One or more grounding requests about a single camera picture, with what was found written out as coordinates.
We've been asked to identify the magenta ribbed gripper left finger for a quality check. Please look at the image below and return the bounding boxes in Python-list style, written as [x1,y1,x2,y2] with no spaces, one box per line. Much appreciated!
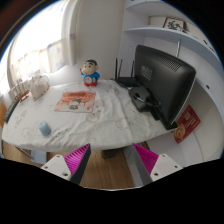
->
[42,144,91,185]

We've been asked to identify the cartoon boy figurine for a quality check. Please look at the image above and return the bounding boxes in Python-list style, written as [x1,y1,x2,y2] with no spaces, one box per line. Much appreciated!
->
[80,59,100,87]

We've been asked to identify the white wall shelf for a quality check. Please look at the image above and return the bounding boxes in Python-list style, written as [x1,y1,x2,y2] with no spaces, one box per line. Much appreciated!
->
[123,0,224,68]

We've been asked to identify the red picture book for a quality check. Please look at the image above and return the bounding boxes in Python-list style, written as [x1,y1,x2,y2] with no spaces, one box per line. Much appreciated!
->
[54,91,96,113]

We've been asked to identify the black computer monitor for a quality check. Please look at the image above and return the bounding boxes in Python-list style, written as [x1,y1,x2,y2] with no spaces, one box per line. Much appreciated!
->
[129,45,196,130]

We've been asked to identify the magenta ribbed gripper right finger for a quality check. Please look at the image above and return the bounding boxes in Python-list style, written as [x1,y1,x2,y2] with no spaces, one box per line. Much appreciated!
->
[132,144,182,185]

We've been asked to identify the black wifi router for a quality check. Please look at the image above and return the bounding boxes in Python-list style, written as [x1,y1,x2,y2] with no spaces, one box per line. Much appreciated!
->
[114,61,139,87]

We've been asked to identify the framed calligraphy picture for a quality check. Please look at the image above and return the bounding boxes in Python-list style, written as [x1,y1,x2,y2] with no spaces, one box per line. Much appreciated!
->
[163,17,185,32]

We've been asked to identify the white patterned tablecloth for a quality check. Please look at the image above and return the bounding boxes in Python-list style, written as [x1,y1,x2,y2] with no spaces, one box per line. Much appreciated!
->
[2,80,167,152]

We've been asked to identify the white window curtain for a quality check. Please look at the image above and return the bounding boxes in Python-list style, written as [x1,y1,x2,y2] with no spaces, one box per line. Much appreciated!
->
[62,0,81,66]

